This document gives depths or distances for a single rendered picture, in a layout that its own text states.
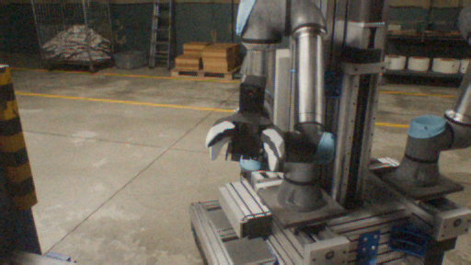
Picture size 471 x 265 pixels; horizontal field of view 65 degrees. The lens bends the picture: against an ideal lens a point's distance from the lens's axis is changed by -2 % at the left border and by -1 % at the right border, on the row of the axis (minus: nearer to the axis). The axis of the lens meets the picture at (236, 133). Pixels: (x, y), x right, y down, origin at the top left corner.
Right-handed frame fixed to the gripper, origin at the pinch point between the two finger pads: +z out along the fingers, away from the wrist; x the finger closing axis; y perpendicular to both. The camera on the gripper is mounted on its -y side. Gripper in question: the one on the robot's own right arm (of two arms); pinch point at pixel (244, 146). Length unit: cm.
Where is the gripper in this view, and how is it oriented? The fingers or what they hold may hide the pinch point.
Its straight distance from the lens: 57.9
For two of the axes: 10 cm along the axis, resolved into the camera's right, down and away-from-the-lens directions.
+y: -1.3, 9.2, 3.6
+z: -1.2, 3.5, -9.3
